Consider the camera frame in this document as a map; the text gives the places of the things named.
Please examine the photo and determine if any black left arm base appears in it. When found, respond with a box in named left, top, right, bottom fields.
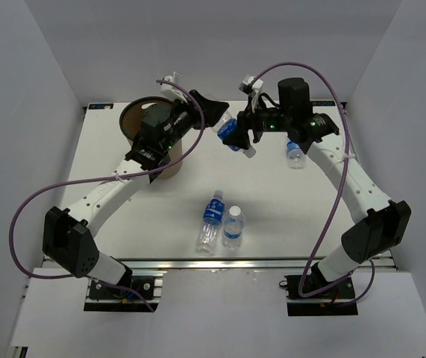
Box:
left=84, top=275, right=163, bottom=313

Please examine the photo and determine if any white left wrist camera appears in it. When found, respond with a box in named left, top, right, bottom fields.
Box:
left=155, top=71, right=189, bottom=101

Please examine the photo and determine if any brown cylindrical paper bin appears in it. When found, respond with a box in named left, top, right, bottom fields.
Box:
left=119, top=96, right=183, bottom=171

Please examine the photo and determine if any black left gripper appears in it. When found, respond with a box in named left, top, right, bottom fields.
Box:
left=162, top=90, right=227, bottom=152

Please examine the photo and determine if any blue corner sticker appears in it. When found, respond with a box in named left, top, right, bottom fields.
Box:
left=310, top=100, right=336, bottom=107
left=87, top=103, right=113, bottom=110

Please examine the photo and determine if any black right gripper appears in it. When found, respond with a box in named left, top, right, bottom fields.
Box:
left=222, top=96, right=292, bottom=151

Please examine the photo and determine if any blue right corner sticker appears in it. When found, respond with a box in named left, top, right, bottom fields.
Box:
left=310, top=100, right=336, bottom=107

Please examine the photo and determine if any clear bottle blue label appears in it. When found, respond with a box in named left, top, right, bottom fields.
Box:
left=210, top=110, right=257, bottom=159

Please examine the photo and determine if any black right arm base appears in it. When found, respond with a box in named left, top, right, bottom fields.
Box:
left=278, top=274, right=358, bottom=317

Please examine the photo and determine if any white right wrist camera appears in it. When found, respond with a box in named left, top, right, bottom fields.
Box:
left=239, top=75, right=263, bottom=98

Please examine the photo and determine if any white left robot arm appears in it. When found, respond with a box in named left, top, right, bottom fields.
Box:
left=43, top=90, right=229, bottom=298

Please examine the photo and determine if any small blue cap bottle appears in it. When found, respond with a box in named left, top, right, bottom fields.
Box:
left=286, top=140, right=306, bottom=169

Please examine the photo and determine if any aluminium front table rail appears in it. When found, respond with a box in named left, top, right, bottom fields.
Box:
left=43, top=257, right=396, bottom=273

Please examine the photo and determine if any crushed bottle blue label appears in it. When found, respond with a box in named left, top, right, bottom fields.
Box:
left=195, top=190, right=225, bottom=254

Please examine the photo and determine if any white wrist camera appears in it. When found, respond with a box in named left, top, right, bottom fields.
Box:
left=155, top=71, right=189, bottom=101
left=239, top=75, right=263, bottom=98

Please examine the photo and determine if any small water bottle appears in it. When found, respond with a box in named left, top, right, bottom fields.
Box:
left=222, top=206, right=245, bottom=249

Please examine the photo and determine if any blue left corner sticker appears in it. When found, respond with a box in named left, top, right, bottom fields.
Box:
left=87, top=103, right=113, bottom=110

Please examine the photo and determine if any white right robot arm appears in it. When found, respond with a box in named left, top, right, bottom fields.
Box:
left=222, top=75, right=411, bottom=298

